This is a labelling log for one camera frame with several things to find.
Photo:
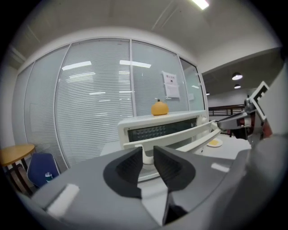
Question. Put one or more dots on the white plate with yellow food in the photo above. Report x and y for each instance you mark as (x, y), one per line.
(214, 143)

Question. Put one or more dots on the small teal and white cup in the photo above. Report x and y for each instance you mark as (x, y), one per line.
(48, 177)

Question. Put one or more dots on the glass partition with blinds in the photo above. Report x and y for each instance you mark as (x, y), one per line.
(94, 101)

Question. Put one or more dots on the dark railing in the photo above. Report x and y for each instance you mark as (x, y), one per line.
(225, 110)

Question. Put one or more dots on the rectangular ceiling light panel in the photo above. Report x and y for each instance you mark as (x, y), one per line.
(201, 3)

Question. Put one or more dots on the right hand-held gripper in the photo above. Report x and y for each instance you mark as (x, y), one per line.
(258, 125)

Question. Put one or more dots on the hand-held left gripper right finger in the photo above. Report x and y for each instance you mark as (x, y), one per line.
(173, 170)

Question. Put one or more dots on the orange fruit-shaped ornament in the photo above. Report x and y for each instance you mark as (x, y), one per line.
(159, 109)

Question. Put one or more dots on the white paper notice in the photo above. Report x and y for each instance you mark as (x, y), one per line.
(171, 86)

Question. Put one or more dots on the round ceiling lamp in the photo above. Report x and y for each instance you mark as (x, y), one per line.
(237, 86)
(237, 76)

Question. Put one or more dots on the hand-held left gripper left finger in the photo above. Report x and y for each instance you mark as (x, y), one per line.
(126, 170)

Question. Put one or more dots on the white toaster oven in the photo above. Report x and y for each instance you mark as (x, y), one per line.
(135, 123)

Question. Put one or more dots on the round wooden table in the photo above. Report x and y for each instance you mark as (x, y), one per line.
(13, 153)

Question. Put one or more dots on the blue chair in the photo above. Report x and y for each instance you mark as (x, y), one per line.
(41, 166)

